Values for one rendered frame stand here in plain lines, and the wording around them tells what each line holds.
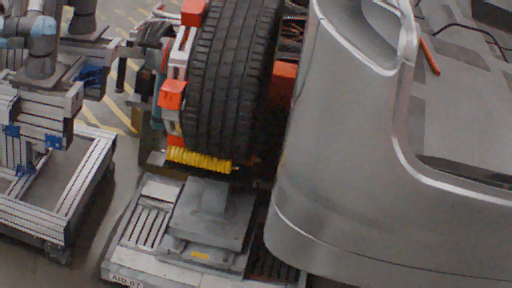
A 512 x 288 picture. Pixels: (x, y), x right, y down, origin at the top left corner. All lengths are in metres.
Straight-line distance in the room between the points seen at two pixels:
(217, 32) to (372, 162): 0.99
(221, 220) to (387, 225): 1.38
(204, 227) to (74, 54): 0.94
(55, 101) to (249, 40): 0.76
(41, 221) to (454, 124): 1.66
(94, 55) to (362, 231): 1.68
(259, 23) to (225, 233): 0.89
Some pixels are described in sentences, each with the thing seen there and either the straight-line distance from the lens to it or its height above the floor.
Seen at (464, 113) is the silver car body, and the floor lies 0.99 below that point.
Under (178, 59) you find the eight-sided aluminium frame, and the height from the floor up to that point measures 0.96.
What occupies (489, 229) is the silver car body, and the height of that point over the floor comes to 1.10.
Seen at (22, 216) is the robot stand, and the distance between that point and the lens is 2.76.
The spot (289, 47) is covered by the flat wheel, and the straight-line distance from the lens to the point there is 3.89.
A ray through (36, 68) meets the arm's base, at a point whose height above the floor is 0.86.
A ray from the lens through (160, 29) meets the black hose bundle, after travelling 2.43.
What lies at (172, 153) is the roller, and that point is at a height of 0.53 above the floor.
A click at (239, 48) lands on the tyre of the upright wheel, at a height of 1.04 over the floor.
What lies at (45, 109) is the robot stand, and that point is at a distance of 2.55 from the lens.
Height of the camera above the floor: 1.89
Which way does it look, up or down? 29 degrees down
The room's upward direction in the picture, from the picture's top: 11 degrees clockwise
